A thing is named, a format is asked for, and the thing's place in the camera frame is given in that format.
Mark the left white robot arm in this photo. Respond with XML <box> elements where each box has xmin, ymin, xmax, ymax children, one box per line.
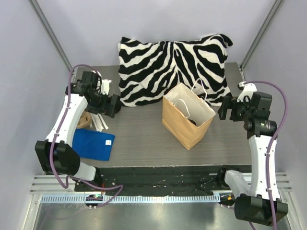
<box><xmin>35</xmin><ymin>70</ymin><xmax>120</xmax><ymax>191</ymax></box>

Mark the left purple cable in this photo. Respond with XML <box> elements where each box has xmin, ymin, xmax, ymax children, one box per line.
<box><xmin>49</xmin><ymin>64</ymin><xmax>124</xmax><ymax>207</ymax></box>

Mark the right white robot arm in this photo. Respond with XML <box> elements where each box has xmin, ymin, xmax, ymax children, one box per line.
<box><xmin>216</xmin><ymin>92</ymin><xmax>288</xmax><ymax>226</ymax></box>

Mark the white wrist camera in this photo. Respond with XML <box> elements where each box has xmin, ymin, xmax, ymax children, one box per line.
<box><xmin>236</xmin><ymin>81</ymin><xmax>257</xmax><ymax>103</ymax></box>
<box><xmin>99</xmin><ymin>79</ymin><xmax>112</xmax><ymax>95</ymax></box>

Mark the zebra print pillow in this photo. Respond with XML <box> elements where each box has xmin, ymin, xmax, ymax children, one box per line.
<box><xmin>118</xmin><ymin>34</ymin><xmax>233</xmax><ymax>107</ymax></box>

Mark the black plastic cup lid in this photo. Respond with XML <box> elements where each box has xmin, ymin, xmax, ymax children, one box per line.
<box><xmin>189</xmin><ymin>119</ymin><xmax>197</xmax><ymax>126</ymax></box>

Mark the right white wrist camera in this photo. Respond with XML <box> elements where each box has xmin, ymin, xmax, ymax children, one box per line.
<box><xmin>236</xmin><ymin>81</ymin><xmax>257</xmax><ymax>103</ymax></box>

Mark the blue folded cloth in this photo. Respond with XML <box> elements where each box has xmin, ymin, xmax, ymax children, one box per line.
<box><xmin>72</xmin><ymin>129</ymin><xmax>115</xmax><ymax>161</ymax></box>

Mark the cardboard cup carrier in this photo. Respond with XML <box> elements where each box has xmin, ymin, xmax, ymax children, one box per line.
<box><xmin>76</xmin><ymin>111</ymin><xmax>92</xmax><ymax>129</ymax></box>

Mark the brown paper takeout bag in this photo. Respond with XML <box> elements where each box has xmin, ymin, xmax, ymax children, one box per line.
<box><xmin>162</xmin><ymin>79</ymin><xmax>216</xmax><ymax>150</ymax></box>

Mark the aluminium frame rail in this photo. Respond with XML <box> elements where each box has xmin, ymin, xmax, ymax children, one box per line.
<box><xmin>30</xmin><ymin>172</ymin><xmax>292</xmax><ymax>194</ymax></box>

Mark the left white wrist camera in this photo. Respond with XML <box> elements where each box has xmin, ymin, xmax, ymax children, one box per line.
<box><xmin>99</xmin><ymin>79</ymin><xmax>112</xmax><ymax>95</ymax></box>

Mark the white paper straws bundle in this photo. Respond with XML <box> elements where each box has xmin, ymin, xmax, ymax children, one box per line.
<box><xmin>90</xmin><ymin>113</ymin><xmax>109</xmax><ymax>132</ymax></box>

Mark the white slotted cable duct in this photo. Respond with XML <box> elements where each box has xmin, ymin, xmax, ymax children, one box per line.
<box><xmin>40</xmin><ymin>193</ymin><xmax>220</xmax><ymax>204</ymax></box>

